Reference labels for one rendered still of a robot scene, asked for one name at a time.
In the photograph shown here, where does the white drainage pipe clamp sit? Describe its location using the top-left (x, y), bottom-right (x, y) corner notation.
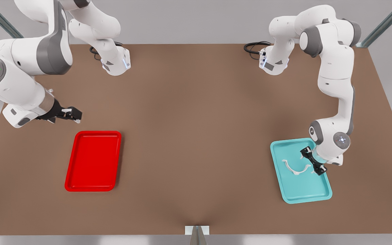
top-left (281, 159), bottom-right (312, 176)

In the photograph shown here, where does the silver frame post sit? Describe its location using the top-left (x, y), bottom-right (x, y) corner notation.
top-left (356, 0), bottom-right (392, 48)
top-left (0, 0), bottom-right (24, 39)
top-left (185, 225), bottom-right (210, 245)

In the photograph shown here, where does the red rectangular tray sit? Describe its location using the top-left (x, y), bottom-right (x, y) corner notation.
top-left (64, 131), bottom-right (122, 192)

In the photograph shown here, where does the black cable loop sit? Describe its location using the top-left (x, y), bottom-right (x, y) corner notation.
top-left (244, 41), bottom-right (273, 62)
top-left (89, 41), bottom-right (124, 61)

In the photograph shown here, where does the teal rectangular tray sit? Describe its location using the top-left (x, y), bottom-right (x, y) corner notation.
top-left (270, 138), bottom-right (333, 204)

